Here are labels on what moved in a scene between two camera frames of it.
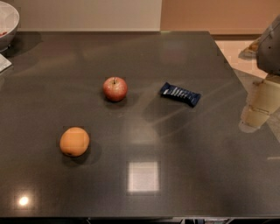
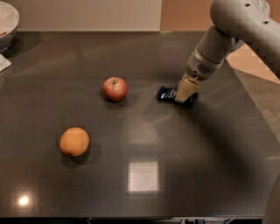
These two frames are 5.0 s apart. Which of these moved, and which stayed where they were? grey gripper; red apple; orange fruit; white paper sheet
Moved: grey gripper
Stayed: red apple; orange fruit; white paper sheet
